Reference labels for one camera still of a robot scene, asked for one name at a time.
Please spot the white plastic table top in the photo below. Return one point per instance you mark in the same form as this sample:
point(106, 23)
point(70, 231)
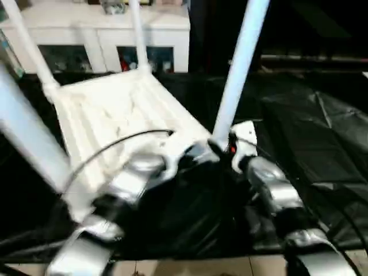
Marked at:
point(115, 109)

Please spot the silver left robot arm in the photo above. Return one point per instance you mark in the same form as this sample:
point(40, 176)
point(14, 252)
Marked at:
point(115, 195)

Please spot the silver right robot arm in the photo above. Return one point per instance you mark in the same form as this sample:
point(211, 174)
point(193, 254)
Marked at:
point(276, 190)

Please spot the black mat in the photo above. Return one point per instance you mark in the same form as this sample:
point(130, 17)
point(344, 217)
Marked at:
point(310, 132)

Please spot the white glass-door cabinet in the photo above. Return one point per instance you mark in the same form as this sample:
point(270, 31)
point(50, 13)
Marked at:
point(86, 23)

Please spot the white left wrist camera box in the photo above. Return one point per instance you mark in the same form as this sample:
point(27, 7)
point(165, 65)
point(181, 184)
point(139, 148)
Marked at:
point(175, 155)

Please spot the black metal rail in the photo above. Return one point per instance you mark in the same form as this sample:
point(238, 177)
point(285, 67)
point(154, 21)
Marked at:
point(319, 58)

